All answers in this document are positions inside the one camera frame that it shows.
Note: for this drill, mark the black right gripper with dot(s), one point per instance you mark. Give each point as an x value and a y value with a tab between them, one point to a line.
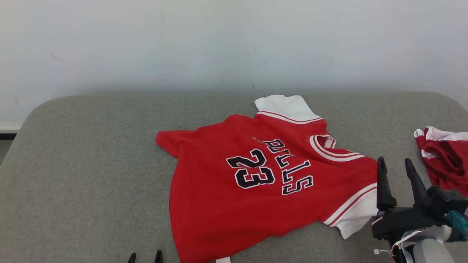
406	221

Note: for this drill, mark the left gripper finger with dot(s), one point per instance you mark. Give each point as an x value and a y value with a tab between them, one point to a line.
158	257
132	258

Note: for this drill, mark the red shorts with white stripe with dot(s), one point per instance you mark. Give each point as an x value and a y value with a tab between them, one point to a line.
449	164

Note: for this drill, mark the red basketball jersey white sleeves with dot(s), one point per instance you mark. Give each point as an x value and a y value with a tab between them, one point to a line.
226	212

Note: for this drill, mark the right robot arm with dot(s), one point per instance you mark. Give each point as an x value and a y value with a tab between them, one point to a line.
427	252

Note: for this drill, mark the grey fabric sofa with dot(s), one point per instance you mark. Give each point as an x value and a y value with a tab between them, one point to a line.
91	164

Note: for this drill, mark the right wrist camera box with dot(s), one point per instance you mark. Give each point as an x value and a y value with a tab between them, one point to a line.
448	201

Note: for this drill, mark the wall baseboard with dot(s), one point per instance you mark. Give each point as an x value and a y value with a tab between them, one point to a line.
9	129

